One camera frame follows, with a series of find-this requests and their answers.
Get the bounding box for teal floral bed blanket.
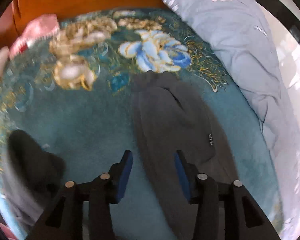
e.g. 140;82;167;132
0;9;283;239

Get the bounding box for light blue floral duvet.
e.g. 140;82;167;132
163;0;300;239

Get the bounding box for dark grey sweatpants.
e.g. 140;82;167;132
132;71;238;239

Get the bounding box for pink cloth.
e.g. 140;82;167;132
9;14;60;59

